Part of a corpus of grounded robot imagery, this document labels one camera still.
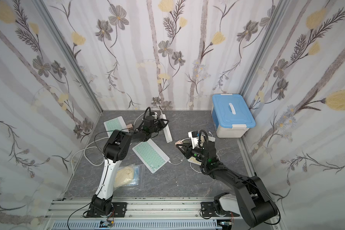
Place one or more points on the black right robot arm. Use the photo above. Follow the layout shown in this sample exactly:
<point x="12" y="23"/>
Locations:
<point x="254" y="202"/>

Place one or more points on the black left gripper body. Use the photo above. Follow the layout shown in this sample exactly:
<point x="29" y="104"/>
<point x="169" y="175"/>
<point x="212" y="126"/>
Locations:
<point x="160" y="123"/>

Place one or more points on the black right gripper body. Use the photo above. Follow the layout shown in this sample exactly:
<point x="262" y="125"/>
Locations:
<point x="188" y="150"/>

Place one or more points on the blue lid storage box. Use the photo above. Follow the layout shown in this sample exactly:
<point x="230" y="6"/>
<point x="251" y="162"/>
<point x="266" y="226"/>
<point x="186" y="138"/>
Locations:
<point x="231" y="115"/>

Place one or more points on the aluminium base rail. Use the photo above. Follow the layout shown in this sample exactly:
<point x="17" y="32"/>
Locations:
<point x="183" y="213"/>

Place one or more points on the bagged blue masks and gloves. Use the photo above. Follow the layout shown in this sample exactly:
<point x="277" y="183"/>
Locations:
<point x="130" y="178"/>

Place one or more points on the green wireless keyboard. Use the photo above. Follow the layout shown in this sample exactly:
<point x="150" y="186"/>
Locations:
<point x="117" y="123"/>
<point x="151" y="155"/>

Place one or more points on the white power strip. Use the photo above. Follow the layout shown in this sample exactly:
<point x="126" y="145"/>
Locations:
<point x="166" y="130"/>

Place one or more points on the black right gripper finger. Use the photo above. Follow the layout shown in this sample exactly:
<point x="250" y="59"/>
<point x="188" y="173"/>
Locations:
<point x="184" y="150"/>
<point x="186" y="143"/>

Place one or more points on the yellow wireless keyboard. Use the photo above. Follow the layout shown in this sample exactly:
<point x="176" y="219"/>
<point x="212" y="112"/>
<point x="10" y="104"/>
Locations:
<point x="204" y="143"/>

